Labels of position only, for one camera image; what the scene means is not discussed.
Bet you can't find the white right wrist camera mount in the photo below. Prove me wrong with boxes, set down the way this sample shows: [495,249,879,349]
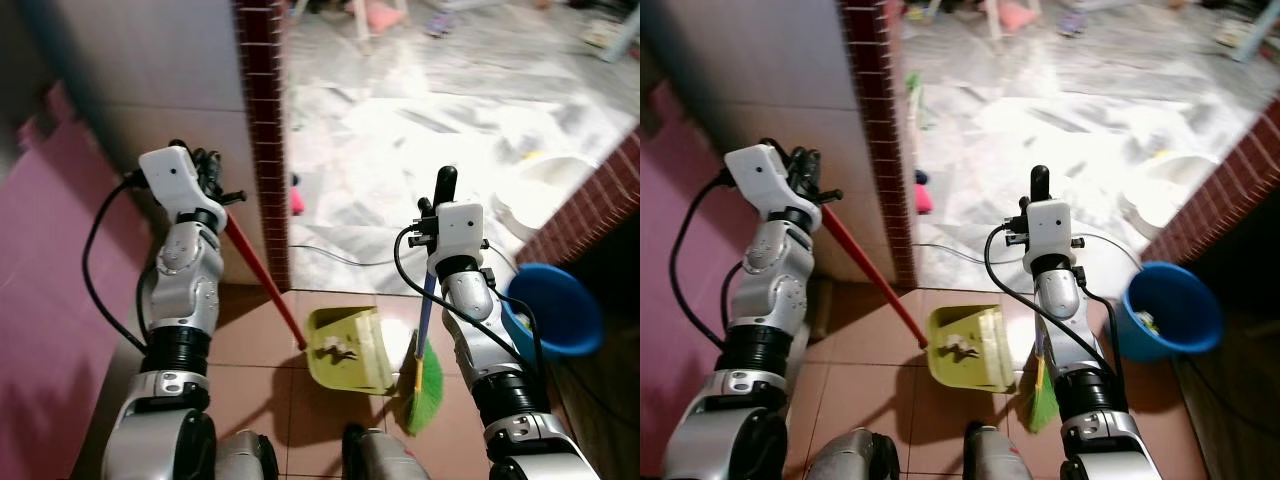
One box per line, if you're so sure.
[1020,199,1077,265]
[428,202,488,269]

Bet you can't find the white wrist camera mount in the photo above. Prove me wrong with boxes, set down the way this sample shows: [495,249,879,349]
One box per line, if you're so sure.
[428,202,488,269]
[723,144,824,234]
[1020,199,1077,265]
[137,144,230,234]

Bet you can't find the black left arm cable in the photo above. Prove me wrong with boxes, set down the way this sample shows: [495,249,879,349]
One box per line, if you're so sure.
[81,173,153,357]
[667,173,748,353]

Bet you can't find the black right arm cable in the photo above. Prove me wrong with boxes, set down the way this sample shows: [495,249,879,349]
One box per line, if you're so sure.
[984,224,1129,386]
[392,226,547,393]

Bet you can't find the white plastic tub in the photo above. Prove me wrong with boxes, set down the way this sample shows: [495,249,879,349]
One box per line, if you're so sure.
[490,150,602,242]
[1114,150,1222,242]

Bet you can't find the green broom with blue handle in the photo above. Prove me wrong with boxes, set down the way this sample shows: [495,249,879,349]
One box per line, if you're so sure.
[398,268,446,437]
[1019,328,1062,434]

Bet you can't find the grey right robot leg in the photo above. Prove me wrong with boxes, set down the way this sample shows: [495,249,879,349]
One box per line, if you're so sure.
[342,425,432,480]
[964,422,1042,480]

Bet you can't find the thin black floor cable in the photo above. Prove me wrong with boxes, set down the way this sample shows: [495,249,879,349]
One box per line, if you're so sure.
[914,243,1003,269]
[288,243,416,269]

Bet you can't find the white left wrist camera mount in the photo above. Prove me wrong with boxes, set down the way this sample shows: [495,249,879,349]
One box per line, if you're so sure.
[137,144,230,234]
[723,144,824,234]

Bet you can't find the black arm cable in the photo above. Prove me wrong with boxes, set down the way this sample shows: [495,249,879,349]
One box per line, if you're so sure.
[392,226,547,393]
[667,173,748,353]
[984,224,1129,386]
[81,173,153,357]

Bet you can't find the blue plastic bucket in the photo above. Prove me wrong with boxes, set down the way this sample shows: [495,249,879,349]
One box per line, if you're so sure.
[1114,260,1224,364]
[500,263,605,360]

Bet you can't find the green cloth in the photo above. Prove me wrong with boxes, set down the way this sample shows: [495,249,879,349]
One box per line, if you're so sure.
[904,70,927,132]

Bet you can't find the yellow dustpan with red handle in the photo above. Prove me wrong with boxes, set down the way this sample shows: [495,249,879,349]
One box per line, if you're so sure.
[820,208,1017,394]
[222,212,397,398]

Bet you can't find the grey robot leg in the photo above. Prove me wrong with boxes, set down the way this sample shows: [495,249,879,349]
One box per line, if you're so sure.
[804,428,902,480]
[214,430,282,480]
[342,425,432,480]
[964,422,1042,480]

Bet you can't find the grey left robot leg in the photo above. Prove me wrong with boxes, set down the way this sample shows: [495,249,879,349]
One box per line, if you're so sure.
[804,428,902,480]
[214,430,282,480]

